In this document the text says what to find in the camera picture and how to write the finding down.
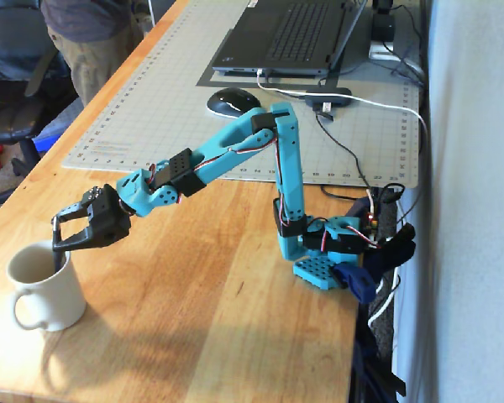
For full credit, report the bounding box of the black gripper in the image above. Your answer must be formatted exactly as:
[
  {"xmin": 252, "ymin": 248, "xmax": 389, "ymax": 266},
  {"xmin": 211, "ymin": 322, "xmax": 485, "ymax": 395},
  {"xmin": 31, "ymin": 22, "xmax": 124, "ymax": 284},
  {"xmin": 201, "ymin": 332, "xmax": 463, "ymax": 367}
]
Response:
[{"xmin": 51, "ymin": 183, "xmax": 133, "ymax": 254}]

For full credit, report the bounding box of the white ceramic mug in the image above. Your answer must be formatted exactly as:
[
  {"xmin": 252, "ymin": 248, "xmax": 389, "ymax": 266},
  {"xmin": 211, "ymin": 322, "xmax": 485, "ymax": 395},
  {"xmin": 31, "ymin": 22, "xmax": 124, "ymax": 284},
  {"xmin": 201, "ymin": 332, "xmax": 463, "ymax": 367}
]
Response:
[{"xmin": 6, "ymin": 239, "xmax": 87, "ymax": 333}]

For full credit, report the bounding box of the black office chair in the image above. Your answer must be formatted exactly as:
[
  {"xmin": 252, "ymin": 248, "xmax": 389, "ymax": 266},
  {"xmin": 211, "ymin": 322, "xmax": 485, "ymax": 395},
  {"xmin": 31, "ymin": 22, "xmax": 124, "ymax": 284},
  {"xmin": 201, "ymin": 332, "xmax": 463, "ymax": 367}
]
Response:
[{"xmin": 0, "ymin": 0, "xmax": 83, "ymax": 212}]

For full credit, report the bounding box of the grey gridded cutting mat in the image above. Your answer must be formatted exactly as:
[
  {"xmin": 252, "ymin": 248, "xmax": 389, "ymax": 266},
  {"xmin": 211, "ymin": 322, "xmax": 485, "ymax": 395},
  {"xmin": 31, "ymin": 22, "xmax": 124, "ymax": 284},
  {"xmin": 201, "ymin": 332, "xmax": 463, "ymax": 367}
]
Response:
[{"xmin": 61, "ymin": 0, "xmax": 422, "ymax": 189}]

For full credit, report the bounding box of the person in khaki trousers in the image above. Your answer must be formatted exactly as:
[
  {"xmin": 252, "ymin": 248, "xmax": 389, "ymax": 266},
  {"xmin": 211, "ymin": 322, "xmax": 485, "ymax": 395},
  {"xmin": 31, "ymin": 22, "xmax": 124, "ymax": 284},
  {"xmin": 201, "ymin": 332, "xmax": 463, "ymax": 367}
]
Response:
[{"xmin": 39, "ymin": 0, "xmax": 146, "ymax": 108}]

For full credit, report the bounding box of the black computer mouse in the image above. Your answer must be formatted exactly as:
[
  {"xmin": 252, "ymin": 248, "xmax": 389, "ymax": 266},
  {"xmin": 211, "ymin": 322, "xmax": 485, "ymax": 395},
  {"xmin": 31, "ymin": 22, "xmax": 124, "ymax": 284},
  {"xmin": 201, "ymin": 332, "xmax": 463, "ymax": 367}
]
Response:
[{"xmin": 206, "ymin": 86, "xmax": 263, "ymax": 118}]

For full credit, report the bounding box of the dark blue clamp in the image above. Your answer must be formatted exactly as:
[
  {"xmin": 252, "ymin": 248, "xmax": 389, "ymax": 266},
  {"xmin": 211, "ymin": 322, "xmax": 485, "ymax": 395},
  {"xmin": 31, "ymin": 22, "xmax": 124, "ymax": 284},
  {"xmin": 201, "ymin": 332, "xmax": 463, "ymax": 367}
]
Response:
[{"xmin": 333, "ymin": 196, "xmax": 417, "ymax": 306}]

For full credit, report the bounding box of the black usb hub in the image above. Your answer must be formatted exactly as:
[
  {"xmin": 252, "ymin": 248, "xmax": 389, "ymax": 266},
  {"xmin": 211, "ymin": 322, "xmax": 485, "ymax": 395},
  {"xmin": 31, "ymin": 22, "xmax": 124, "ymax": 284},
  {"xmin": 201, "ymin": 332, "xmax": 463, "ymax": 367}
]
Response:
[{"xmin": 303, "ymin": 86, "xmax": 354, "ymax": 107}]

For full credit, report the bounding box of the dark grey laptop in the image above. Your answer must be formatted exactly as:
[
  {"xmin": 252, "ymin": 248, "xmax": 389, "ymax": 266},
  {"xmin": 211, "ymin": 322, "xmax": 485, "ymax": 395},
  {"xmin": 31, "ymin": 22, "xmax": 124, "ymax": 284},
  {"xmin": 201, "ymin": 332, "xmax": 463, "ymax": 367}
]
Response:
[{"xmin": 211, "ymin": 0, "xmax": 369, "ymax": 78}]

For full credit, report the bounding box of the black power adapter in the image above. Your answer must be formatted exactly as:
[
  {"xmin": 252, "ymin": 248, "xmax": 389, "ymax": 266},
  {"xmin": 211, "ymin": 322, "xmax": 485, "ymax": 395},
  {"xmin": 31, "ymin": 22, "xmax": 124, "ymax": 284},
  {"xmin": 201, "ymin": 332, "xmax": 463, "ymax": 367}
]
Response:
[{"xmin": 370, "ymin": 11, "xmax": 398, "ymax": 42}]

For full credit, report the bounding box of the thin black hub cable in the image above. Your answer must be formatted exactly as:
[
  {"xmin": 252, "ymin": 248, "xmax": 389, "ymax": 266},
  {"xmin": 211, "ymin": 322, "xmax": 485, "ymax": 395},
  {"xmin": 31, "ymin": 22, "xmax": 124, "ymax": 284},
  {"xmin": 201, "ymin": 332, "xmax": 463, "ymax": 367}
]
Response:
[{"xmin": 313, "ymin": 104, "xmax": 378, "ymax": 203}]

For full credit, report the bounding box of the white usb cable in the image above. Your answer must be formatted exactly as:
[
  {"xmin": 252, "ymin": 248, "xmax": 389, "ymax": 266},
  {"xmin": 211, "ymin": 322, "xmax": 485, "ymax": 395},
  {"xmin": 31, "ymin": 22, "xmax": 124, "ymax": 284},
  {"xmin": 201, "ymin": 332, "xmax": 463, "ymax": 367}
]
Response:
[{"xmin": 255, "ymin": 68, "xmax": 431, "ymax": 333}]

